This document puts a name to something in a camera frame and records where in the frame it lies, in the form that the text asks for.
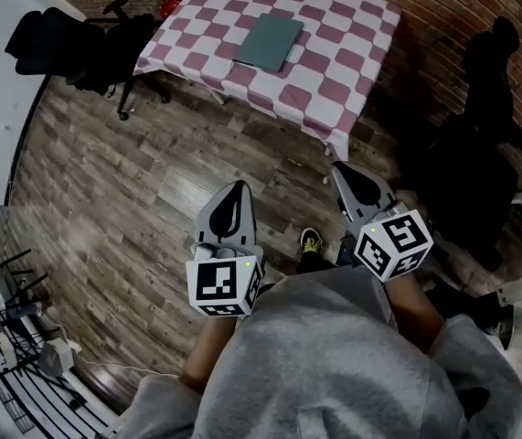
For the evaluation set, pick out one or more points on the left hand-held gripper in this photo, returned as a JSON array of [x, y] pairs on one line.
[[217, 284]]

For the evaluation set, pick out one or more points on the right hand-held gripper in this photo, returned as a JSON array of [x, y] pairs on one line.
[[393, 245]]

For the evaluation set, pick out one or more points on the grey item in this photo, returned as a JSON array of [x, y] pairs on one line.
[[269, 41]]

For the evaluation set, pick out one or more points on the person's left forearm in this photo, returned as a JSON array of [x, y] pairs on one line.
[[210, 350]]

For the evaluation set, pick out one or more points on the person's right forearm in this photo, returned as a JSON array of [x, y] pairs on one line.
[[416, 311]]

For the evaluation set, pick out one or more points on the black shoe with yellow laces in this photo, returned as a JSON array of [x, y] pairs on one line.
[[311, 243]]

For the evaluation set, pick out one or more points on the person's dark trousers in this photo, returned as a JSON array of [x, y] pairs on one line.
[[315, 265]]

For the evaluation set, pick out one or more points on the black mesh office chair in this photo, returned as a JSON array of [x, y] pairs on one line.
[[475, 172], [87, 48]]

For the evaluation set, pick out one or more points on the table with checkered cloth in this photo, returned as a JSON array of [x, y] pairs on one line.
[[329, 39]]

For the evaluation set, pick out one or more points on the person's grey sweatshirt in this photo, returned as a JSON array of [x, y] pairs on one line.
[[333, 364]]

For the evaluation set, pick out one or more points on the black antenna router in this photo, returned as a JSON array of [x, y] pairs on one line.
[[25, 277]]

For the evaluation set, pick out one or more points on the white box device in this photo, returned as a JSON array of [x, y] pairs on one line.
[[55, 357]]

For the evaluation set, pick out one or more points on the red box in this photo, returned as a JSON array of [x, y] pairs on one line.
[[176, 0]]

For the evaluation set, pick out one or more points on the black metal rack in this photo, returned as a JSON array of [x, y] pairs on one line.
[[36, 396]]

